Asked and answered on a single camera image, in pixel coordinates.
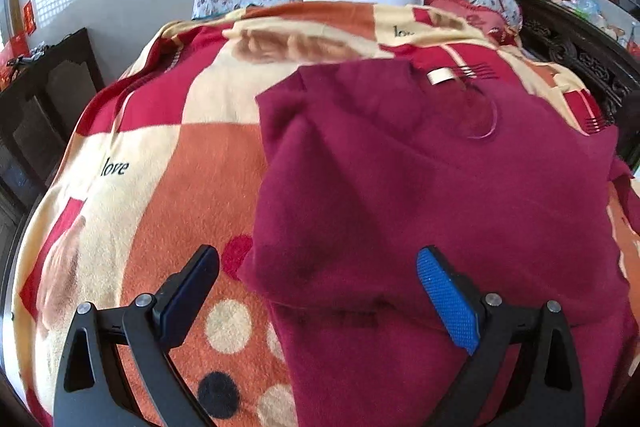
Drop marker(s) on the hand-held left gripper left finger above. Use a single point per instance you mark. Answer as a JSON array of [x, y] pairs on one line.
[[192, 292]]

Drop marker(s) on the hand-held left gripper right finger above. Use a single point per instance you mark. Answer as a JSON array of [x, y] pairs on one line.
[[445, 297]]

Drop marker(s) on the maroon sweater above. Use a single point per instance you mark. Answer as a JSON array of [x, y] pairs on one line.
[[425, 182]]

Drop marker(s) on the printed orange red blanket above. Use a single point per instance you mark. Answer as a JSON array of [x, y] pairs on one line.
[[175, 157]]

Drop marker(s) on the dark wooden cabinet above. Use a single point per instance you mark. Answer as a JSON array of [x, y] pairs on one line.
[[50, 97]]

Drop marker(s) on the dark carved wooden headboard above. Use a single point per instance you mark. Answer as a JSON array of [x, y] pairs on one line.
[[575, 49]]

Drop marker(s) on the red ruffled pillow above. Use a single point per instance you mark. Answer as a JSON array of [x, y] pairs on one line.
[[465, 9]]

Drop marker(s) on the clutter behind headboard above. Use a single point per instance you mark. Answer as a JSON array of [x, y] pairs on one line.
[[590, 7]]

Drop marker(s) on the red paper wall decoration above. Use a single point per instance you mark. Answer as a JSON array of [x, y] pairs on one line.
[[30, 16]]

